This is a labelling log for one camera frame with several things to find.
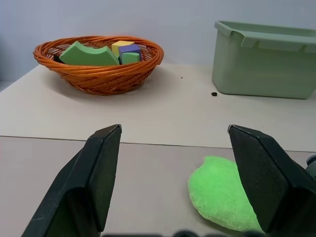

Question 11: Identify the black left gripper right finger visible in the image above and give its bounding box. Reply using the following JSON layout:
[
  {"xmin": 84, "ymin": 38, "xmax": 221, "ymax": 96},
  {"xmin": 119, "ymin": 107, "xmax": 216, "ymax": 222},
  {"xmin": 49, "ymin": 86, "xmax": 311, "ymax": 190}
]
[{"xmin": 227, "ymin": 124, "xmax": 316, "ymax": 234}]

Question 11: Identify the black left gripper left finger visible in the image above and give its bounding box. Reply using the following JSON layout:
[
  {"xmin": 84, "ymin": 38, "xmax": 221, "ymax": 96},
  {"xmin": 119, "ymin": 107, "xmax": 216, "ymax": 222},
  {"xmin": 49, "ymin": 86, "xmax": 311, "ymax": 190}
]
[{"xmin": 21, "ymin": 124, "xmax": 122, "ymax": 237}]

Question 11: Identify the green plush toy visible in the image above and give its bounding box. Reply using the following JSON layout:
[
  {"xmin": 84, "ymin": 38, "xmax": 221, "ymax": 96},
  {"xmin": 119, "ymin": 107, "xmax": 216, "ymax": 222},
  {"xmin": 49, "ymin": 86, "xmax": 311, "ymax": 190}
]
[{"xmin": 188, "ymin": 155, "xmax": 265, "ymax": 233}]

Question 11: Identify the orange wicker basket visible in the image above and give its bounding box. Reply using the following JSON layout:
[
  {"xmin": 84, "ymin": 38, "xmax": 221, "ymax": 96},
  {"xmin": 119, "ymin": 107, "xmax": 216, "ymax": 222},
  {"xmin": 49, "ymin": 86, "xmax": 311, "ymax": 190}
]
[{"xmin": 33, "ymin": 36, "xmax": 164, "ymax": 96}]

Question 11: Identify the pale green plastic bin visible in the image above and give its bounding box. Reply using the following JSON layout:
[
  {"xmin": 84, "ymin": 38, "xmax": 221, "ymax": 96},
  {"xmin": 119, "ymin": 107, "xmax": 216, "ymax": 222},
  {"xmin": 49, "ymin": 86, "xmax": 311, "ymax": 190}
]
[{"xmin": 211, "ymin": 20, "xmax": 316, "ymax": 100}]

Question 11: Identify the green curved foam block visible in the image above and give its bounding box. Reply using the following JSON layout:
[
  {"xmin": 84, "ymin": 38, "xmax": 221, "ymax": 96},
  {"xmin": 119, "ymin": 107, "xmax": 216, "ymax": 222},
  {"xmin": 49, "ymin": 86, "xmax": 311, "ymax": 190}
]
[{"xmin": 59, "ymin": 40, "xmax": 121, "ymax": 67}]

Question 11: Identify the small green foam block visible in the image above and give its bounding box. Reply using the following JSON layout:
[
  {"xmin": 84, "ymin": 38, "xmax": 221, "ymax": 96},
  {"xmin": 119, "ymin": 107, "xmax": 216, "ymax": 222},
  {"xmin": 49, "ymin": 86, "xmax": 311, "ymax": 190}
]
[{"xmin": 119, "ymin": 52, "xmax": 140, "ymax": 65}]

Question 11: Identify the purple foam block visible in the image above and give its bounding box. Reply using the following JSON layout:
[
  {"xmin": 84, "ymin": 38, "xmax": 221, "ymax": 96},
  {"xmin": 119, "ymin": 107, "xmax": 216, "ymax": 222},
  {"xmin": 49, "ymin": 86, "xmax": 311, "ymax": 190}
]
[{"xmin": 118, "ymin": 44, "xmax": 142, "ymax": 62}]

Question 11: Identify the yellow foam block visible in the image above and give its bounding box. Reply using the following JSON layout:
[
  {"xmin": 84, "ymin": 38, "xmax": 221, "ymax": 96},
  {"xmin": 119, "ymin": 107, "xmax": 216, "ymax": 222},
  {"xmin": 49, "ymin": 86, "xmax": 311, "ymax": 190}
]
[{"xmin": 111, "ymin": 40, "xmax": 136, "ymax": 59}]

